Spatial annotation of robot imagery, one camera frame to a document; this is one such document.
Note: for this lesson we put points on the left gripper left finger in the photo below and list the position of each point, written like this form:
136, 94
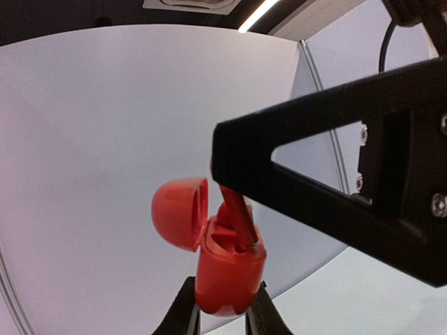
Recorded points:
182, 317

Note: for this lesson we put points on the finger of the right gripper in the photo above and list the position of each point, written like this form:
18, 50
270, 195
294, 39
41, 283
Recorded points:
242, 160

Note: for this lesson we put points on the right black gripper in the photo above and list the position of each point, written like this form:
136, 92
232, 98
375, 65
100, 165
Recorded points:
403, 165

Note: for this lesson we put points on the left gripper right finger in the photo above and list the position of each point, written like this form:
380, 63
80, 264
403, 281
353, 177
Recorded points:
262, 318

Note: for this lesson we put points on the red charging case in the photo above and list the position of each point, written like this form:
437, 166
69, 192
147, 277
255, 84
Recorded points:
228, 276

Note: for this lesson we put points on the red earbud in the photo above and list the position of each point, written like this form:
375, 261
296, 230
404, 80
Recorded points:
236, 201
236, 220

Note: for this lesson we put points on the ceiling strip light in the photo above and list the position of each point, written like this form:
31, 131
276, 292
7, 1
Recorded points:
263, 8

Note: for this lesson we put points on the left aluminium frame post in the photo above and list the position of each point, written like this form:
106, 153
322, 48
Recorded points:
13, 303

